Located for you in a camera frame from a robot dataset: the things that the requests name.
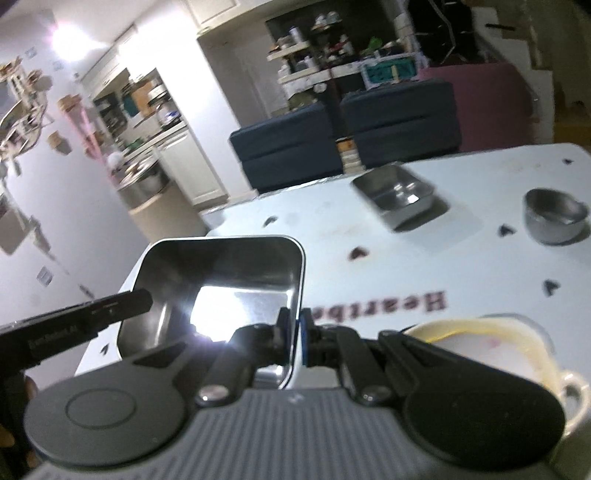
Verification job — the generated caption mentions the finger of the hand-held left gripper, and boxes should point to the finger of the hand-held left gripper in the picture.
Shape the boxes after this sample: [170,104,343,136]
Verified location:
[90,287,154,331]

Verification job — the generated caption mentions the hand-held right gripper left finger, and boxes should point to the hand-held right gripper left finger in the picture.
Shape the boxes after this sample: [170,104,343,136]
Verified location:
[131,307,296,407]

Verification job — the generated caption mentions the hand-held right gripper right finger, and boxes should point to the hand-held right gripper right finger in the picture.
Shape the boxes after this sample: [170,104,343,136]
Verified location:
[298,314,444,407]

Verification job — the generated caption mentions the large steel square tray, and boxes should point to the large steel square tray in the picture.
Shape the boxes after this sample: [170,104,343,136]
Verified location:
[116,235,306,391]

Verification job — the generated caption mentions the small steel rectangular tray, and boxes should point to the small steel rectangular tray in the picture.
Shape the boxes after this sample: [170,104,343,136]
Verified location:
[351,165,437,232]

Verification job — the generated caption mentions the cream two-handled bowl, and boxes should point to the cream two-handled bowl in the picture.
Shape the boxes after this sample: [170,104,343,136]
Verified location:
[402,314,586,439]

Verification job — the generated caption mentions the stacked steel bowls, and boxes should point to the stacked steel bowls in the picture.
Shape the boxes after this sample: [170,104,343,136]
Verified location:
[115,154,169,208]

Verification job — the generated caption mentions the person's left hand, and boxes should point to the person's left hand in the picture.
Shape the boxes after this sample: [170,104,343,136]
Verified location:
[0,375,40,450]

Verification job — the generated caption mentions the beige ribbed container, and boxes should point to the beige ribbed container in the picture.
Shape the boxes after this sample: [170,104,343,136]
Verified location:
[128,187,185,241]

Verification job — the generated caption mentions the white kitchen cabinet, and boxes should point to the white kitchen cabinet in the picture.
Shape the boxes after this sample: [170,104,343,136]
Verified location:
[157,129,229,206]

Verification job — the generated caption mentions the open kitchen shelf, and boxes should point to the open kitchen shelf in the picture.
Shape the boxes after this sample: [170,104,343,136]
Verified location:
[92,69,185,153]

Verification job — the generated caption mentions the cluttered storage shelf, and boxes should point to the cluttered storage shelf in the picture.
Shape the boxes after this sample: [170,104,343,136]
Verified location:
[265,9,416,112]

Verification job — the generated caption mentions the teal printed box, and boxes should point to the teal printed box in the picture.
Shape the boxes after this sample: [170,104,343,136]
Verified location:
[360,58,419,88]

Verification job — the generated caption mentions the round steel bowl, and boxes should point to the round steel bowl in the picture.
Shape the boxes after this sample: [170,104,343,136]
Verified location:
[523,188,586,245]

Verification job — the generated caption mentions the ceiling light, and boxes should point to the ceiling light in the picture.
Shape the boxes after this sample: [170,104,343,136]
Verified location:
[48,16,86,51]

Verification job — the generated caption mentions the maroon sofa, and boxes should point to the maroon sofa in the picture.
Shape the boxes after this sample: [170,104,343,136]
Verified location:
[418,62,539,153]

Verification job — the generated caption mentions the black hanging garment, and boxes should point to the black hanging garment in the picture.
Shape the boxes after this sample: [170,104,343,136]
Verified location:
[406,0,485,65]

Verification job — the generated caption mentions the white staircase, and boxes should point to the white staircase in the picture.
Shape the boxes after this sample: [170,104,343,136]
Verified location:
[480,0,591,107]

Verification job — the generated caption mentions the pink wall decoration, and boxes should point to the pink wall decoration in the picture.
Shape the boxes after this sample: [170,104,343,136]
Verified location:
[60,97,107,158]

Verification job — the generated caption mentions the wooden wall ornament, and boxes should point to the wooden wall ornament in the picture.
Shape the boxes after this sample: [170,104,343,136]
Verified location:
[0,60,51,160]

